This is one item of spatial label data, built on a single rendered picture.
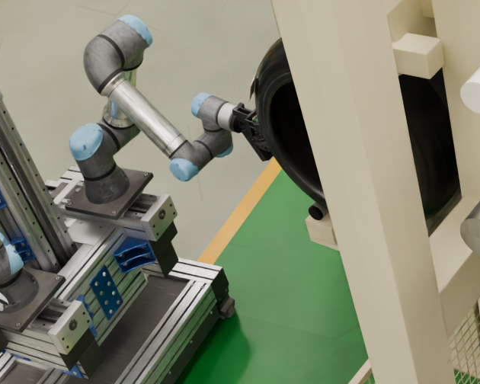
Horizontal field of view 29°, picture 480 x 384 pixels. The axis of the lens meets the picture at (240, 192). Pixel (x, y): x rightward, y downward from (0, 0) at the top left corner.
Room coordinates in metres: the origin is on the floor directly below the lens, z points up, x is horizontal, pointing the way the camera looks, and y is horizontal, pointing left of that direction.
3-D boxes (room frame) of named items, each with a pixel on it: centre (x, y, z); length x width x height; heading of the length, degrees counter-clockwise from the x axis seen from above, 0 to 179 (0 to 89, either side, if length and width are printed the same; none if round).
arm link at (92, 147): (2.57, 0.41, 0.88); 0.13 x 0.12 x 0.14; 129
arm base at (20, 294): (2.20, 0.74, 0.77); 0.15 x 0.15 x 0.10
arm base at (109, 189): (2.57, 0.41, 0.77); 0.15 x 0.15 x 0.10
